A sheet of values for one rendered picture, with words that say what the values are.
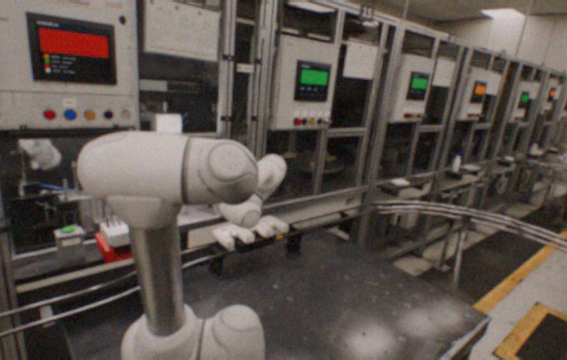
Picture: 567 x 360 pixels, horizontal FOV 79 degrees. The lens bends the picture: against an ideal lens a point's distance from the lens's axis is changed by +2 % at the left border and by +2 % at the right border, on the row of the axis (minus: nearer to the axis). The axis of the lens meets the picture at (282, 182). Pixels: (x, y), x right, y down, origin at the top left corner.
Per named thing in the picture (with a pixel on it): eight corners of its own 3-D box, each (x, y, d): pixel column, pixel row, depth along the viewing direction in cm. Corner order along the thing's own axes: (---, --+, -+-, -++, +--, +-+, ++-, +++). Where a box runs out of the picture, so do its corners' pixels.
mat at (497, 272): (464, 334, 242) (464, 332, 242) (391, 290, 285) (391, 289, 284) (606, 203, 610) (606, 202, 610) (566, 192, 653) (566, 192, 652)
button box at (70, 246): (60, 267, 119) (57, 236, 115) (56, 257, 124) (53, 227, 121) (86, 261, 124) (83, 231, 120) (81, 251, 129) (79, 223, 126)
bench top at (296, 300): (162, 634, 60) (161, 623, 59) (58, 312, 136) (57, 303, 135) (490, 324, 154) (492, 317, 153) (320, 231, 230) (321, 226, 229)
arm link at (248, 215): (229, 222, 128) (251, 196, 131) (252, 239, 116) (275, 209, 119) (211, 207, 121) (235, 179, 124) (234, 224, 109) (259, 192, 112)
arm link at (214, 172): (260, 156, 77) (199, 151, 75) (264, 126, 59) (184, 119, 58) (256, 213, 74) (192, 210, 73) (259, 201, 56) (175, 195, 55)
